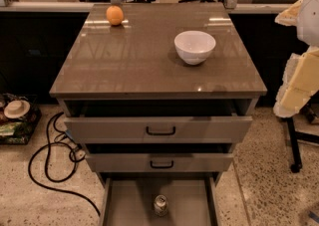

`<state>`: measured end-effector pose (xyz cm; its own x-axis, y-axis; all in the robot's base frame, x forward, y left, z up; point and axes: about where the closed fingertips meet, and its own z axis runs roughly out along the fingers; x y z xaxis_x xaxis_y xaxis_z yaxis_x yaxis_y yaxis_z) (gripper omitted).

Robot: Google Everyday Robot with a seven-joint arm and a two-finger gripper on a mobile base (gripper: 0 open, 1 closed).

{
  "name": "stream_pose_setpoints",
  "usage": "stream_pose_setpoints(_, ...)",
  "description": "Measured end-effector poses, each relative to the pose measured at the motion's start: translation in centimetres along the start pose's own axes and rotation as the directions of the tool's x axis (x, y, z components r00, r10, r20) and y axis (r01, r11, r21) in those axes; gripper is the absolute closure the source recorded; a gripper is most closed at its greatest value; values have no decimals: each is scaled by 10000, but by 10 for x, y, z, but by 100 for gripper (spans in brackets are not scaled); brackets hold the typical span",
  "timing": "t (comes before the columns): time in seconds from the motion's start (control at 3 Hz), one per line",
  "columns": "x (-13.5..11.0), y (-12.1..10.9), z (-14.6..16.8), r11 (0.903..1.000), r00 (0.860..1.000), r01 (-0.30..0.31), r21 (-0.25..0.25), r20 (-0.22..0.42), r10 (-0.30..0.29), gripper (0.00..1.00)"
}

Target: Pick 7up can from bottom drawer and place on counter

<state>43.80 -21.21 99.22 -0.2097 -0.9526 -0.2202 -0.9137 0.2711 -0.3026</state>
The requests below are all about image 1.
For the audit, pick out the white ceramic bowl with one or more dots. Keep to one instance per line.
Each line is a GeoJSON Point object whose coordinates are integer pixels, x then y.
{"type": "Point", "coordinates": [194, 47]}

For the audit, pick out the bottom grey drawer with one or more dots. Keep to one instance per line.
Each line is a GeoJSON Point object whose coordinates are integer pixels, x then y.
{"type": "Point", "coordinates": [130, 202]}

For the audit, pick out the orange fruit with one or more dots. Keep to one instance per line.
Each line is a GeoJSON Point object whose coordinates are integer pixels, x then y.
{"type": "Point", "coordinates": [115, 15]}

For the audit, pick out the top grey drawer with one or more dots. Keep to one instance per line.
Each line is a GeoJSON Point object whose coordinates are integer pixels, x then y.
{"type": "Point", "coordinates": [159, 129]}

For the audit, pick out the box of toys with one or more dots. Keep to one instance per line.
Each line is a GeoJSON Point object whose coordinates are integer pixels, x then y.
{"type": "Point", "coordinates": [18, 130]}

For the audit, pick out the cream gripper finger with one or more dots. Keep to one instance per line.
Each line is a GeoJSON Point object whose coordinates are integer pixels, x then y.
{"type": "Point", "coordinates": [300, 83]}
{"type": "Point", "coordinates": [289, 16]}

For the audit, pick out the middle grey drawer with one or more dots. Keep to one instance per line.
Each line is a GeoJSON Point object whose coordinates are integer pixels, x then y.
{"type": "Point", "coordinates": [176, 161]}

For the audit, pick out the grey drawer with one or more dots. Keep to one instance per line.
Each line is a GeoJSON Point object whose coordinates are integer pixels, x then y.
{"type": "Point", "coordinates": [159, 129]}
{"type": "Point", "coordinates": [130, 202]}
{"type": "Point", "coordinates": [176, 161]}

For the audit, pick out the beige toy hat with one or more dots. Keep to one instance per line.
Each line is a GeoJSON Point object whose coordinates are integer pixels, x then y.
{"type": "Point", "coordinates": [16, 109]}

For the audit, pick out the black stand leg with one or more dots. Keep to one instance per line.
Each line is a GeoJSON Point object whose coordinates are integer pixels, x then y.
{"type": "Point", "coordinates": [295, 136]}

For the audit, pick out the grey drawer cabinet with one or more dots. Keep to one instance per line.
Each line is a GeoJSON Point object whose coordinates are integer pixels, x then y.
{"type": "Point", "coordinates": [134, 70]}

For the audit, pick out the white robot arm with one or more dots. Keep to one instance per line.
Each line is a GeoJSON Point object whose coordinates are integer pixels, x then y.
{"type": "Point", "coordinates": [308, 23]}

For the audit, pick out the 7up soda can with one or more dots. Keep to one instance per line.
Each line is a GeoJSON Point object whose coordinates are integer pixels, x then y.
{"type": "Point", "coordinates": [160, 205]}

